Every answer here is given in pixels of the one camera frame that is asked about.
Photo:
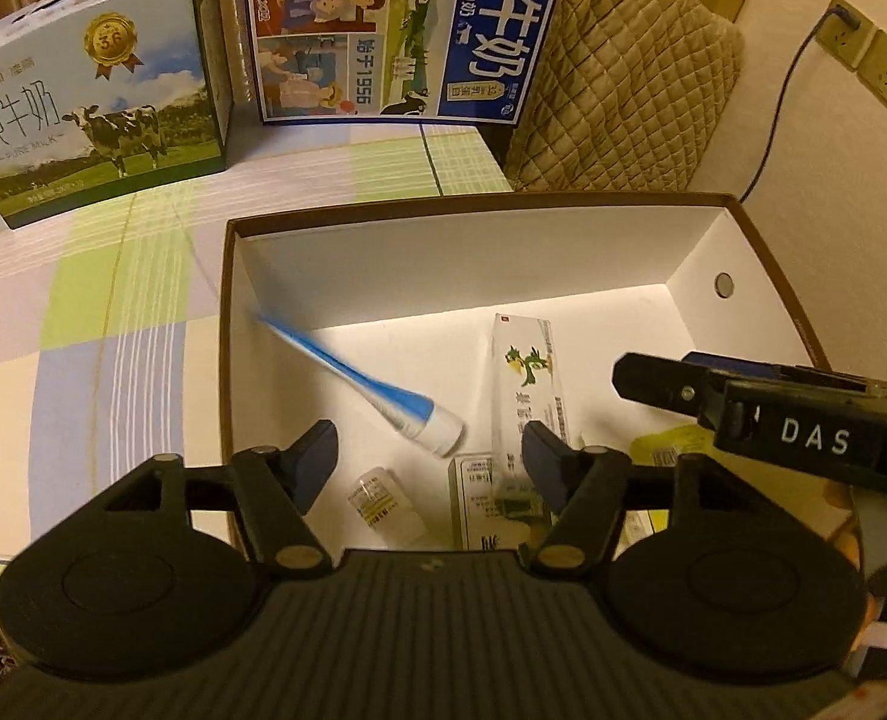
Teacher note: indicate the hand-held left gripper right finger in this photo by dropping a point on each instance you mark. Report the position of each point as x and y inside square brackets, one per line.
[544, 457]

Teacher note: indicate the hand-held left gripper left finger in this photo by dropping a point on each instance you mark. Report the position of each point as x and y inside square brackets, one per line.
[316, 457]

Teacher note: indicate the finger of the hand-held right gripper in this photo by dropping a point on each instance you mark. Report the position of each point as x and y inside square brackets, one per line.
[657, 379]
[728, 364]

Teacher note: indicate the yellow pouch with white label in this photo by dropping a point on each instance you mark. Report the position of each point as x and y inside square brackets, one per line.
[672, 446]

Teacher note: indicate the green white medicine box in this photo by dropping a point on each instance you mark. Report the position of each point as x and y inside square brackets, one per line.
[481, 499]

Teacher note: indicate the white long toothpaste box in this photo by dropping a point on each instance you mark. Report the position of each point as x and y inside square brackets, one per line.
[529, 382]

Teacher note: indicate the small white bottle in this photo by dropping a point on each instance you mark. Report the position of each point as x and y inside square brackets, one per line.
[383, 506]

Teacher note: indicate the blue white toothpaste tube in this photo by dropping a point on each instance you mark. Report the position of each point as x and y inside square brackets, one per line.
[383, 394]

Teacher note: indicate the brown cardboard box white inside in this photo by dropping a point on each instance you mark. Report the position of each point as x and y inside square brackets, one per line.
[451, 277]

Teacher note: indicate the checked tablecloth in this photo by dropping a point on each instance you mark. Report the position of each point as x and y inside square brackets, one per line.
[113, 360]

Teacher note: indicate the quilted beige chair cushion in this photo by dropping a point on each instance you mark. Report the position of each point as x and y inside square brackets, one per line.
[623, 82]

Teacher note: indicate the green milk carton box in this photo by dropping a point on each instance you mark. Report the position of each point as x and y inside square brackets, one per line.
[106, 112]

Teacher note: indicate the blue milk carton box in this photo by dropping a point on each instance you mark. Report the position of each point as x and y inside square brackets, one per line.
[413, 22]

